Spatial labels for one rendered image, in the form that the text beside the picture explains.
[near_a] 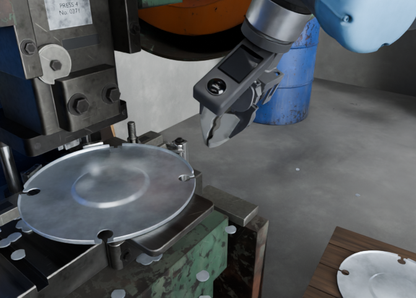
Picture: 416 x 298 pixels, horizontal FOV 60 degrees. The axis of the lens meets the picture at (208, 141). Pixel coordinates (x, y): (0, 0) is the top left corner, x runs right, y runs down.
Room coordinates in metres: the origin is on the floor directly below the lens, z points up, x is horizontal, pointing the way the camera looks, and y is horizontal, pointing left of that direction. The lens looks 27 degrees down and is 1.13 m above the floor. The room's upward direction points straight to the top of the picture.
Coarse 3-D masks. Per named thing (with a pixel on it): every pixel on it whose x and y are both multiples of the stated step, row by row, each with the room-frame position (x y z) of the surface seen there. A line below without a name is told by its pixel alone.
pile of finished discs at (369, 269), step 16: (352, 256) 0.79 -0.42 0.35; (368, 256) 0.79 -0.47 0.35; (384, 256) 0.79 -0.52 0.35; (352, 272) 0.73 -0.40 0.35; (368, 272) 0.73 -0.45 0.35; (384, 272) 0.73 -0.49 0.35; (400, 272) 0.73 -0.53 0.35; (352, 288) 0.68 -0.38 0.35; (368, 288) 0.68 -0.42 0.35; (384, 288) 0.67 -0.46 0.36; (400, 288) 0.67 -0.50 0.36
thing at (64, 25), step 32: (32, 0) 0.51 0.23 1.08; (64, 0) 0.54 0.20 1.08; (96, 0) 0.59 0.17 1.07; (64, 32) 0.54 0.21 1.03; (96, 32) 0.58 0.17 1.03; (64, 64) 0.52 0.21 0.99; (96, 64) 0.58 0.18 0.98; (0, 96) 0.56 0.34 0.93; (32, 96) 0.50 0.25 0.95; (64, 96) 0.49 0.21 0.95; (96, 96) 0.53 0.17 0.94; (32, 128) 0.51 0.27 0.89; (64, 128) 0.50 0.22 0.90
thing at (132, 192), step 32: (64, 160) 0.61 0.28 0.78; (96, 160) 0.61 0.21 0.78; (128, 160) 0.61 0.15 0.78; (160, 160) 0.61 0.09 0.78; (64, 192) 0.50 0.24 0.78; (96, 192) 0.49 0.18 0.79; (128, 192) 0.49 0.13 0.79; (160, 192) 0.50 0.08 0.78; (192, 192) 0.49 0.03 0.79; (32, 224) 0.42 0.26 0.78; (64, 224) 0.42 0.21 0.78; (96, 224) 0.42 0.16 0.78; (128, 224) 0.42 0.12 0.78; (160, 224) 0.42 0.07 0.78
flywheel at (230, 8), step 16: (192, 0) 0.88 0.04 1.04; (208, 0) 0.84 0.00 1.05; (224, 0) 0.79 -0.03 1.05; (240, 0) 0.76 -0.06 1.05; (144, 16) 0.93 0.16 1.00; (160, 16) 0.90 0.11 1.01; (176, 16) 0.87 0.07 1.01; (192, 16) 0.84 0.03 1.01; (208, 16) 0.81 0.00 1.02; (224, 16) 0.79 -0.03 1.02; (240, 16) 0.76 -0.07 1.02; (176, 32) 0.87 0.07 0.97; (192, 32) 0.84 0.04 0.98; (208, 32) 0.81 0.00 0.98
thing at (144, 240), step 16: (192, 208) 0.46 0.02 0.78; (208, 208) 0.46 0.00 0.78; (176, 224) 0.42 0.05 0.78; (192, 224) 0.42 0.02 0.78; (128, 240) 0.39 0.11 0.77; (144, 240) 0.39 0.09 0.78; (160, 240) 0.39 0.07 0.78; (176, 240) 0.40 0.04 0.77; (112, 256) 0.46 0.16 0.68; (128, 256) 0.46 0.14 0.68
